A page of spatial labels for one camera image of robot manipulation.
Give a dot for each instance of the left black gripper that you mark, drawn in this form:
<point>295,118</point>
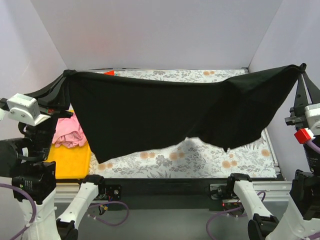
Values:
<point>57,112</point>

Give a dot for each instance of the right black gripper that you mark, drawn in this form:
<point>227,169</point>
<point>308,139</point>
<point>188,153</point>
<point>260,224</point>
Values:
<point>296,119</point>

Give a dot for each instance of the black t-shirt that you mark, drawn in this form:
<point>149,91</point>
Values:
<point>246,104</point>

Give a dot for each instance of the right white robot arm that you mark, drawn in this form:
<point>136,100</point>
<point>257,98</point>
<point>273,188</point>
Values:
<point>301,220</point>

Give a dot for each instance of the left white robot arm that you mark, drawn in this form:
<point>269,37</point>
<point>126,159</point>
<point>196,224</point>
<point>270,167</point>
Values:
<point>33,178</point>

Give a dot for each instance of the pink t-shirt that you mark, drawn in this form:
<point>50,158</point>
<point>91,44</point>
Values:
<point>69,133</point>

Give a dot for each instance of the red folded t-shirt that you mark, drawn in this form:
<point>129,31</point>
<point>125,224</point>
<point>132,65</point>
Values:
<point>110,73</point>

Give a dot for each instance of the yellow plastic tray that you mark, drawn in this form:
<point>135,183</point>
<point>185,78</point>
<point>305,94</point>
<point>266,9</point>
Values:
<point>71,163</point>

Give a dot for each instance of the floral table cloth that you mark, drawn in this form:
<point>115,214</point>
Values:
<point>187,160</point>

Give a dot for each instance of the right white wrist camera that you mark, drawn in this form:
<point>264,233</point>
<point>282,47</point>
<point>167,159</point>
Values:
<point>309,126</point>

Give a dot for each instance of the aluminium frame rail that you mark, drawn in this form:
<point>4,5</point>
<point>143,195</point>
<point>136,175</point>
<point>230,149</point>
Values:
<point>276,191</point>

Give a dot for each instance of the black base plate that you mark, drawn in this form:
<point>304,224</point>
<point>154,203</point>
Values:
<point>167,193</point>

